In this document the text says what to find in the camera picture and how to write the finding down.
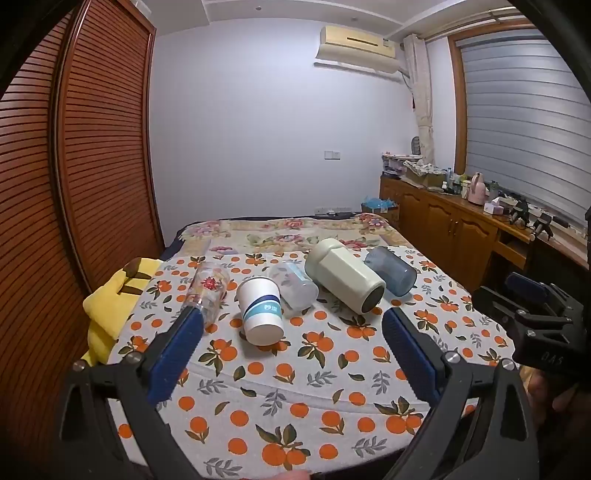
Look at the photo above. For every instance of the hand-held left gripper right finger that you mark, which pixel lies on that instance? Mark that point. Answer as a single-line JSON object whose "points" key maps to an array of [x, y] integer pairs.
{"points": [[412, 357]]}

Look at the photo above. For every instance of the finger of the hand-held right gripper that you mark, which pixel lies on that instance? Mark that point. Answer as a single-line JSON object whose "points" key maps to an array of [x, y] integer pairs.
{"points": [[526, 282], [491, 302]]}

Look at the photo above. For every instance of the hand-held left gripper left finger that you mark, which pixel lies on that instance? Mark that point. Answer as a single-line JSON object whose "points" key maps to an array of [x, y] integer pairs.
{"points": [[174, 355]]}

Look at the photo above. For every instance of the clear glass cup floral print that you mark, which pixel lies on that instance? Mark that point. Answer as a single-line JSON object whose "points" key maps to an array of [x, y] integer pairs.
{"points": [[210, 286]]}

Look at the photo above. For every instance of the blue-grey translucent cup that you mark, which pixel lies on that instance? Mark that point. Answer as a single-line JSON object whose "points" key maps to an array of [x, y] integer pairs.
{"points": [[393, 273]]}

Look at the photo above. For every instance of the white paper cup blue stripe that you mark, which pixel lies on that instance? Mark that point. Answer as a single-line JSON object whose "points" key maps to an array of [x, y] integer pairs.
{"points": [[258, 302]]}

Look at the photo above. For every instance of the translucent plastic cup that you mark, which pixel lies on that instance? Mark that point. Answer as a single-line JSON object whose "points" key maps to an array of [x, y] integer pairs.
{"points": [[296, 290]]}

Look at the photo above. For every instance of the person's right hand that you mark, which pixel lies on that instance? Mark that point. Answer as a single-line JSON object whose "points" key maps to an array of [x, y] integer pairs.
{"points": [[538, 390]]}

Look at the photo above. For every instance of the small black tripod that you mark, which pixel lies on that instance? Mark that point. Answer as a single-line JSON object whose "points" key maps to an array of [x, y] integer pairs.
{"points": [[542, 226], [519, 213]]}

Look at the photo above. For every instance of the yellow plush toy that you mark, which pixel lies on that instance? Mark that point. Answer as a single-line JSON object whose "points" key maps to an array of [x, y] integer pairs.
{"points": [[113, 304]]}

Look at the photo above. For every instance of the wooden sideboard cabinet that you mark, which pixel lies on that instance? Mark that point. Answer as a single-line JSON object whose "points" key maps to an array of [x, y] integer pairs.
{"points": [[452, 230]]}

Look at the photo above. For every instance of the tissue box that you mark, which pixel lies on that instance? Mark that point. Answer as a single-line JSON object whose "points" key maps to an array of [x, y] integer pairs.
{"points": [[494, 206]]}

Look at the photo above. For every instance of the pink kettle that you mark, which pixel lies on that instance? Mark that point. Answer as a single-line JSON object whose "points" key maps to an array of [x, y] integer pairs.
{"points": [[476, 188]]}

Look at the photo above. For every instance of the cream insulated mug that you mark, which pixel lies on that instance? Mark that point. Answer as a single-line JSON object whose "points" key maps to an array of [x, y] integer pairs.
{"points": [[341, 272]]}

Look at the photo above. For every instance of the orange fruit print blanket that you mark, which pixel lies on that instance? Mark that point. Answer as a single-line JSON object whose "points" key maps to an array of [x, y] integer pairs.
{"points": [[295, 383]]}

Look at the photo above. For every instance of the cardboard box with blue items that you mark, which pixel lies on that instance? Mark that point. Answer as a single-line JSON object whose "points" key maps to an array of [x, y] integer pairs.
{"points": [[381, 208]]}

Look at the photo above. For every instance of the patterned storage basket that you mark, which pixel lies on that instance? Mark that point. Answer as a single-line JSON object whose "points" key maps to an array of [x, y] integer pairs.
{"points": [[424, 173]]}

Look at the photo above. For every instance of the grey window blind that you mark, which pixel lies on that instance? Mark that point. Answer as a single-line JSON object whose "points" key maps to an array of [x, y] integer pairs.
{"points": [[526, 124]]}

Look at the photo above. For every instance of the floral quilt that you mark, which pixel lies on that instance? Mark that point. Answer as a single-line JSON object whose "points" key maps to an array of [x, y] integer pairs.
{"points": [[286, 235]]}

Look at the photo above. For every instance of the white power strip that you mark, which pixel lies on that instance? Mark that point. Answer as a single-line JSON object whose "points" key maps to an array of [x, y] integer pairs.
{"points": [[332, 210]]}

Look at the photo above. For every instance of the small desk fan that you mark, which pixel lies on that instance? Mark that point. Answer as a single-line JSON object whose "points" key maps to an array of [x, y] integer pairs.
{"points": [[417, 144]]}

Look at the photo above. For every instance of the cream curtain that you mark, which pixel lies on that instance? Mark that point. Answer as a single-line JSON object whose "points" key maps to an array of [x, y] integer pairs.
{"points": [[422, 101]]}

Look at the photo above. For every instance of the wooden louvred wardrobe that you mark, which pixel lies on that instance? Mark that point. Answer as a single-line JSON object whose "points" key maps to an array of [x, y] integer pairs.
{"points": [[92, 147]]}

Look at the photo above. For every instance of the white wall switch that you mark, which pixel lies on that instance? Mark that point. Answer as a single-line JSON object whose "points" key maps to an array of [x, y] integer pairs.
{"points": [[332, 154]]}

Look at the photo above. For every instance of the wall air conditioner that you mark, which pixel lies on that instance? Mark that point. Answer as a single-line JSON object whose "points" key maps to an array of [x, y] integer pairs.
{"points": [[355, 48]]}

